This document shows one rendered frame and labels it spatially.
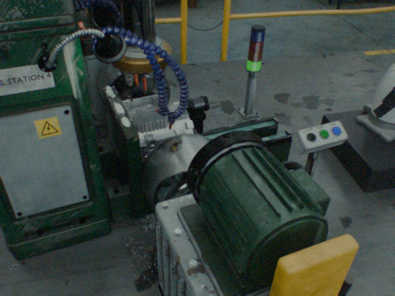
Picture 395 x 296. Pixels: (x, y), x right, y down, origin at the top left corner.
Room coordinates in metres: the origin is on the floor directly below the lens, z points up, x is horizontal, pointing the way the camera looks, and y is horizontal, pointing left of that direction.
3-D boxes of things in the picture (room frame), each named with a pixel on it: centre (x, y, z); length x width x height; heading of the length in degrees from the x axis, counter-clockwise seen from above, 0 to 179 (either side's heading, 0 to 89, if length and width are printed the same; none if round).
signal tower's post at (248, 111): (1.57, -0.24, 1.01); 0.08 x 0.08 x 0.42; 24
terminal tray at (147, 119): (1.05, 0.17, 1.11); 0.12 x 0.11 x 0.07; 114
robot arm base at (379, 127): (1.35, -0.76, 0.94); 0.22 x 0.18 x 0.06; 25
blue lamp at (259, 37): (1.57, -0.24, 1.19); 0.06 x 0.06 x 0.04
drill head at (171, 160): (0.75, -0.01, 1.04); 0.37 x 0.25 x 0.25; 24
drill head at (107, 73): (1.37, 0.27, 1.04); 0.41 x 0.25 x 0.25; 24
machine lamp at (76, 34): (0.76, 0.25, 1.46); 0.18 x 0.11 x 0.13; 114
